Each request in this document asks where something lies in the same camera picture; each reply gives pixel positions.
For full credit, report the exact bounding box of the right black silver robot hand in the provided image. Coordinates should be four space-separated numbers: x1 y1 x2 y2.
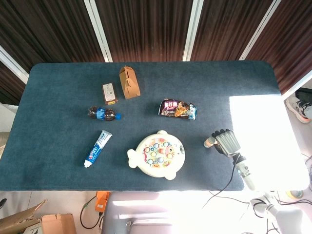
211 128 242 158

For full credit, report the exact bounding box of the orange toy hammer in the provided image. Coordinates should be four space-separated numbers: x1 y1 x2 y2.
203 136 217 149

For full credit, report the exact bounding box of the white fish-shaped whack-a-mole toy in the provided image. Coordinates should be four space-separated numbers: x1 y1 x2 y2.
127 130 186 180

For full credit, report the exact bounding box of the dark snack bag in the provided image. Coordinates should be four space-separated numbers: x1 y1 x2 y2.
158 98 198 120

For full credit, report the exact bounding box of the white orange sneaker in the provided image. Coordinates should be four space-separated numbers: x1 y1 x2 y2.
285 95 312 124

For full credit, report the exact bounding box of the yellow tape roll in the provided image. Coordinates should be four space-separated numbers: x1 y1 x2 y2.
285 189 305 199

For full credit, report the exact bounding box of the dark blue table mat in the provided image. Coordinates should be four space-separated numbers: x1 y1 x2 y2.
0 60 281 192

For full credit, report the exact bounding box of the grey robot torso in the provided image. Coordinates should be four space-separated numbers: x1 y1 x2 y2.
103 191 244 234

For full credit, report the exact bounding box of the kraft paper gable box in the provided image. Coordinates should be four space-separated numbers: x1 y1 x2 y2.
118 66 141 99

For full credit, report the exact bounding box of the small cola bottle blue label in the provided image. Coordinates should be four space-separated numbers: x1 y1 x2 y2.
87 106 122 121

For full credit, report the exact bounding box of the small brown box white label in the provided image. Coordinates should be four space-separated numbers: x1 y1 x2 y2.
101 82 119 105

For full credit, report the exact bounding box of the blue white toothpaste tube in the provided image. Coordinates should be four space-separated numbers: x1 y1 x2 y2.
84 130 113 168

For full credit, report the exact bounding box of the orange device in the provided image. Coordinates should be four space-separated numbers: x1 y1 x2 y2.
96 191 112 212

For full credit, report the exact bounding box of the open cardboard box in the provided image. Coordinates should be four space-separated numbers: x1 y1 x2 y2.
41 214 76 234

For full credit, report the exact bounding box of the torn flat cardboard piece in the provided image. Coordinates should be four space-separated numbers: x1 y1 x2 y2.
0 199 48 234

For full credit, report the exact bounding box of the black right hand cable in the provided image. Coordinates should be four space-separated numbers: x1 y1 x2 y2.
201 155 241 210

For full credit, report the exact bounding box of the white partition post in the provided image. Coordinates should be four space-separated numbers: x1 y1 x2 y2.
84 0 113 63
0 45 30 85
182 0 205 62
238 0 281 61
281 74 312 101

